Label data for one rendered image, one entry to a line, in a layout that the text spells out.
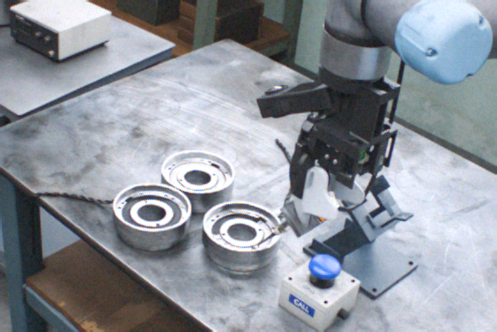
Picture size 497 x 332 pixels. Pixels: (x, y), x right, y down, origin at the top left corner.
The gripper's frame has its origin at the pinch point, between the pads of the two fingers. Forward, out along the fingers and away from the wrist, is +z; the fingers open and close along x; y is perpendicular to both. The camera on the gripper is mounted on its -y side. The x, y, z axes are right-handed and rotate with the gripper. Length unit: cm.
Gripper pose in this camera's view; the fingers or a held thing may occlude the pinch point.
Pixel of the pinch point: (310, 209)
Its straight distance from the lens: 99.4
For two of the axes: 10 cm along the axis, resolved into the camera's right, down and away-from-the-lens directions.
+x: 7.0, -3.4, 6.3
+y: 7.1, 4.6, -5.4
